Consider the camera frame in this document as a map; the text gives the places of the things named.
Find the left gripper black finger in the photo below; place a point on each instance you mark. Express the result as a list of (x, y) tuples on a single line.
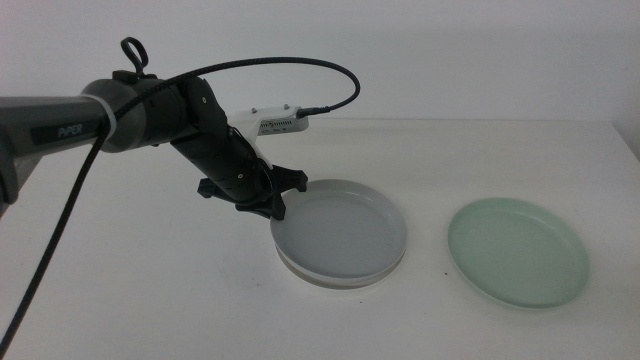
[(276, 205), (260, 207)]

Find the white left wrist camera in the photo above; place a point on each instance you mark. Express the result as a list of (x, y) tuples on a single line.
[(280, 125)]

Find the grey shallow bowl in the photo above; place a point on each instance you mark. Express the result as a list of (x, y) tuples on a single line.
[(345, 230)]

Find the white shallow bowl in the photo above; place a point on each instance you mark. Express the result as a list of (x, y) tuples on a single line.
[(345, 284)]

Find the green shallow bowl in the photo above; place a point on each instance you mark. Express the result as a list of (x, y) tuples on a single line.
[(517, 252)]

